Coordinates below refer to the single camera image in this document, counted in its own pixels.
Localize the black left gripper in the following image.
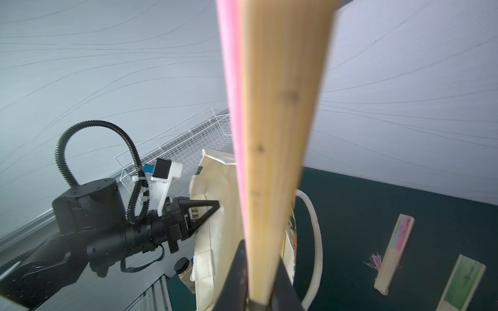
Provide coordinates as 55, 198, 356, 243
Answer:
155, 196, 220, 253

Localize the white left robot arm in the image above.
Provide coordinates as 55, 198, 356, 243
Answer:
1, 120, 220, 310

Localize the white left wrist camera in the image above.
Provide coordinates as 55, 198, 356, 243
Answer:
132, 158, 183, 216

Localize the cream canvas tote bag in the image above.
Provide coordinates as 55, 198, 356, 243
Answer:
189, 150, 323, 310

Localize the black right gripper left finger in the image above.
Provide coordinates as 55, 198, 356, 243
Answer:
213, 240, 248, 311

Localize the white wire basket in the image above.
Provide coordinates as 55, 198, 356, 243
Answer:
136, 107, 233, 196

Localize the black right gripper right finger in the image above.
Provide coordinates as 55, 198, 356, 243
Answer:
270, 260, 303, 311

